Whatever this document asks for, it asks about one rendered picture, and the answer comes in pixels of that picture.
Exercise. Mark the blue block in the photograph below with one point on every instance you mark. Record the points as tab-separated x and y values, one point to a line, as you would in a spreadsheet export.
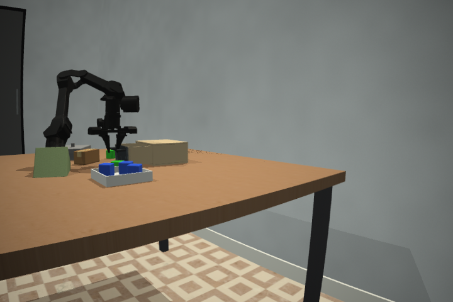
123	166
134	168
107	169

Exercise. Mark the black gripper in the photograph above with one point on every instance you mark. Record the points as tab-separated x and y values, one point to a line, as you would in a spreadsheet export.
112	120

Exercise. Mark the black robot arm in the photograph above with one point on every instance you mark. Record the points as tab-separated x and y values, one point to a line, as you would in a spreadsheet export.
60	129

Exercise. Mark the brown cardboard box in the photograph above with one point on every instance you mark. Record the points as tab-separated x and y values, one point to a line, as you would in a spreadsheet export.
86	156

